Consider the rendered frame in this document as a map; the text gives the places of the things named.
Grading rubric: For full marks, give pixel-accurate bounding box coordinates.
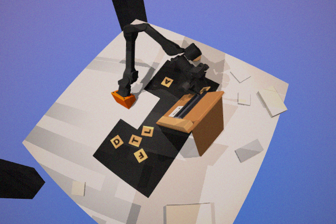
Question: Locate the beige cylindrical container with orange lid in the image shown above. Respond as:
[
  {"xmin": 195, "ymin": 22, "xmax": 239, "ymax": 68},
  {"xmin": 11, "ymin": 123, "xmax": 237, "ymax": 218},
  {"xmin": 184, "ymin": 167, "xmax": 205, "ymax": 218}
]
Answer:
[{"xmin": 188, "ymin": 56, "xmax": 201, "ymax": 67}]

